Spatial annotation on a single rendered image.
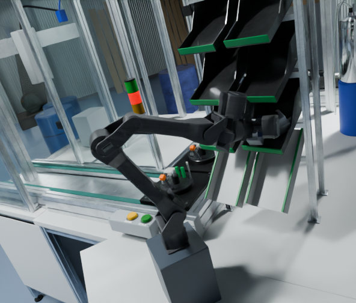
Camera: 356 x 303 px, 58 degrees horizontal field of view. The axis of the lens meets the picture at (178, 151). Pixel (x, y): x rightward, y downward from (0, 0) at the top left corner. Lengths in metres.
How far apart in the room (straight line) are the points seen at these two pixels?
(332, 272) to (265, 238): 0.24
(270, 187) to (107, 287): 0.64
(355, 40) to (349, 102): 0.29
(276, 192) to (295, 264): 0.22
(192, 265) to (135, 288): 0.31
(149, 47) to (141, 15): 0.85
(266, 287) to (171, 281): 0.30
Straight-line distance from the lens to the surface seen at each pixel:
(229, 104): 0.80
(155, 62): 9.44
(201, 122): 0.77
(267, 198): 1.10
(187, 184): 1.31
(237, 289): 1.05
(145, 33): 9.35
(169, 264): 0.87
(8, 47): 2.10
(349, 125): 1.81
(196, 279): 0.94
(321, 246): 1.16
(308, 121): 1.05
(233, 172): 1.16
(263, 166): 1.14
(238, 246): 1.17
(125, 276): 1.20
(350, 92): 1.74
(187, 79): 4.62
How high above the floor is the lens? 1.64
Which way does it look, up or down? 24 degrees down
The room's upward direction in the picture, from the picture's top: 15 degrees counter-clockwise
